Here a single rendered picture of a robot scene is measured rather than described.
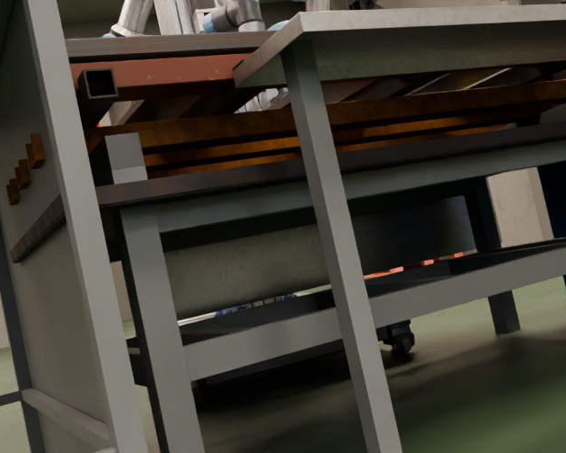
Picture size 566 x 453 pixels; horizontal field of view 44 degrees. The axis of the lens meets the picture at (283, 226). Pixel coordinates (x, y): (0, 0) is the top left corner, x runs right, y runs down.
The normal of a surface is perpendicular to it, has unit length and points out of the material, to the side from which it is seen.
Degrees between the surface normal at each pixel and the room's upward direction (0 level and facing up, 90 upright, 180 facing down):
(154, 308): 90
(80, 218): 90
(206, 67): 90
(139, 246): 90
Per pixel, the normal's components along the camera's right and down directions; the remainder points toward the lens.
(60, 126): 0.43, -0.14
